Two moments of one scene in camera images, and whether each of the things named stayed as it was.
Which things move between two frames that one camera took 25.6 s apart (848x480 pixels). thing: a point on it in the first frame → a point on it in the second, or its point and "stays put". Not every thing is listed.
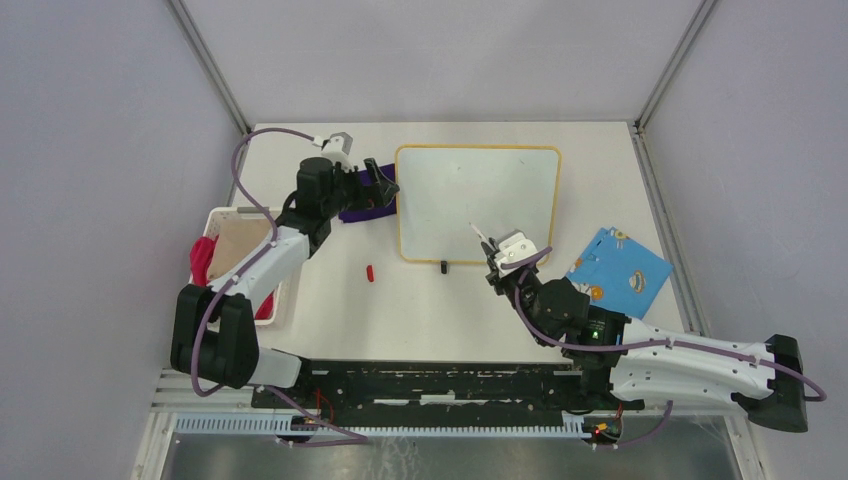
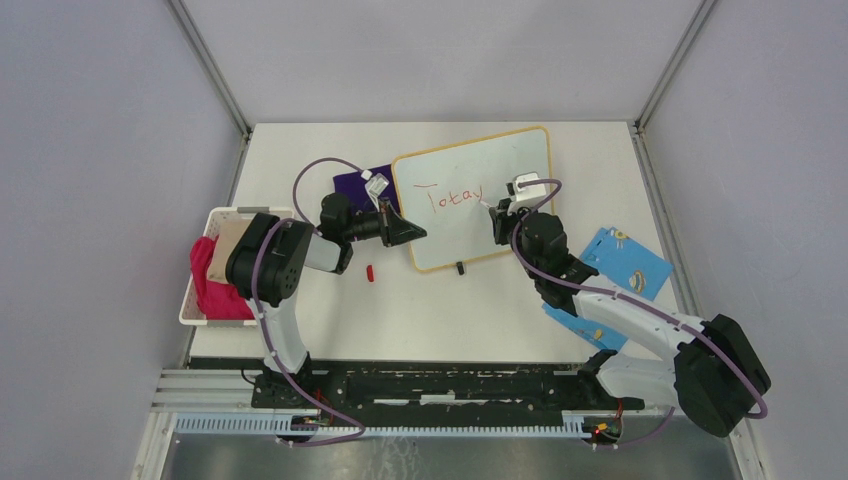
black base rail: x=360 y=388 stays put
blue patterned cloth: x=619 y=274 stays put
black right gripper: x=493 y=278 → x=502 y=218
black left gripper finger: x=387 y=188 → x=395 y=230
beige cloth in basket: x=236 y=238 stays put
